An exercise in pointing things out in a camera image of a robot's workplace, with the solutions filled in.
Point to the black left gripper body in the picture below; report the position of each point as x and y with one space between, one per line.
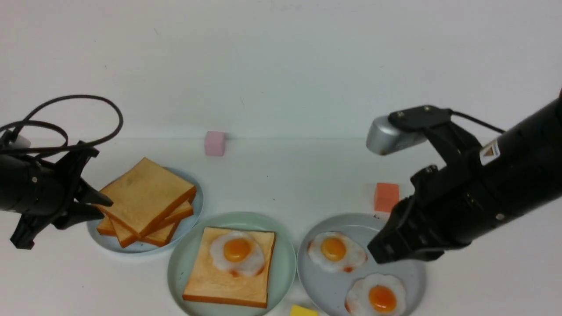
51 193

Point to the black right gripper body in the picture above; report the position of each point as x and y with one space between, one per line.
417 226

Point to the toast slice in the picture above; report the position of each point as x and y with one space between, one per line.
184 211
159 238
144 196
210 285

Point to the fried egg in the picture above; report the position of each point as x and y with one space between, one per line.
376 295
237 253
334 252

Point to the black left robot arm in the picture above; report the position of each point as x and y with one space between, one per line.
48 193

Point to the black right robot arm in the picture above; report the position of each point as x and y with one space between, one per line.
491 177

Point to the orange foam cube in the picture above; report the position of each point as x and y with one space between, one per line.
386 196

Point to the grey blue egg plate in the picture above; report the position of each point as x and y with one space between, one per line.
328 290

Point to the mint green centre plate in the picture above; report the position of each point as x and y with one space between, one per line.
182 261

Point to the pink foam cube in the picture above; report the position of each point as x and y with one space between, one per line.
215 143

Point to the yellow foam cube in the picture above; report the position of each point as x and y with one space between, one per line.
297 310

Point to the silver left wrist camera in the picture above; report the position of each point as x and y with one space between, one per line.
9 141

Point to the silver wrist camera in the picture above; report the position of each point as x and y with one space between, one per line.
383 138
9 141

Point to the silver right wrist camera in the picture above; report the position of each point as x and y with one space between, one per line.
383 138

